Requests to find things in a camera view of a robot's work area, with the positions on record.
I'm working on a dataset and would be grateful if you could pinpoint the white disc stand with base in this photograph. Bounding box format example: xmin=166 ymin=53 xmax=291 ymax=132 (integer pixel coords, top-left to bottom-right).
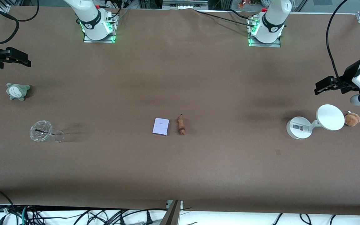
xmin=286 ymin=104 xmax=346 ymax=140

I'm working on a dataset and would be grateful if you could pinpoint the brown plush toy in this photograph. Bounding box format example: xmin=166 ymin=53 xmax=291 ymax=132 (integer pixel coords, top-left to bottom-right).
xmin=344 ymin=111 xmax=360 ymax=127

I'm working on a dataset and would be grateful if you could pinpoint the black plug floor cable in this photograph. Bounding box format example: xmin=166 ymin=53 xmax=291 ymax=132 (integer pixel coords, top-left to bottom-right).
xmin=117 ymin=208 xmax=168 ymax=225

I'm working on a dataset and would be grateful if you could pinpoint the clear plastic cup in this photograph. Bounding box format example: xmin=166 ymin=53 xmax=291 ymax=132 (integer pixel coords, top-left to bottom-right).
xmin=30 ymin=120 xmax=65 ymax=143

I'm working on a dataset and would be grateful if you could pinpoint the brown lion statue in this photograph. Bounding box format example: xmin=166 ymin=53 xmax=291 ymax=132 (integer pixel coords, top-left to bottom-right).
xmin=177 ymin=114 xmax=187 ymax=136

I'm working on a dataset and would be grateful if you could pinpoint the grey metal box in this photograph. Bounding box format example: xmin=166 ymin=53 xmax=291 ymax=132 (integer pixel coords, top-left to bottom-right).
xmin=162 ymin=0 xmax=209 ymax=10

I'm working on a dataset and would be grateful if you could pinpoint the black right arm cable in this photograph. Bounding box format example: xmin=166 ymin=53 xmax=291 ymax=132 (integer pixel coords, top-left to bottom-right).
xmin=0 ymin=0 xmax=40 ymax=45

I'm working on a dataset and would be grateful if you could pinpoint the small lavender card box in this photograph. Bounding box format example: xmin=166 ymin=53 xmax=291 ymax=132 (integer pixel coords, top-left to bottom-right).
xmin=152 ymin=118 xmax=170 ymax=136

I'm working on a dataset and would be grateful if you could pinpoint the metal frame post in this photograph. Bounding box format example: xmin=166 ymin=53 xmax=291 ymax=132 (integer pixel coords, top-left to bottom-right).
xmin=160 ymin=200 xmax=184 ymax=225

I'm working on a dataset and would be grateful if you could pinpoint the grey totoro plush toy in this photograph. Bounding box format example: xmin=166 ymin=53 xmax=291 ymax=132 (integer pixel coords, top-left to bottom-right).
xmin=6 ymin=82 xmax=31 ymax=101

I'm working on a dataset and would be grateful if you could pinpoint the thick black table cable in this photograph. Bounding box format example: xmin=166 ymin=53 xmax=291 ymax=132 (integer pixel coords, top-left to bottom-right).
xmin=194 ymin=9 xmax=257 ymax=28

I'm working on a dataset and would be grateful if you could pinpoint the teal floor cable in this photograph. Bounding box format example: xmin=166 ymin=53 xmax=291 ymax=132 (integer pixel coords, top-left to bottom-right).
xmin=20 ymin=205 xmax=30 ymax=225

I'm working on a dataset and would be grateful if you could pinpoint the brown table cover sheet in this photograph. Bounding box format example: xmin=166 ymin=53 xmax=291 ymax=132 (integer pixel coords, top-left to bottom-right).
xmin=0 ymin=6 xmax=360 ymax=216

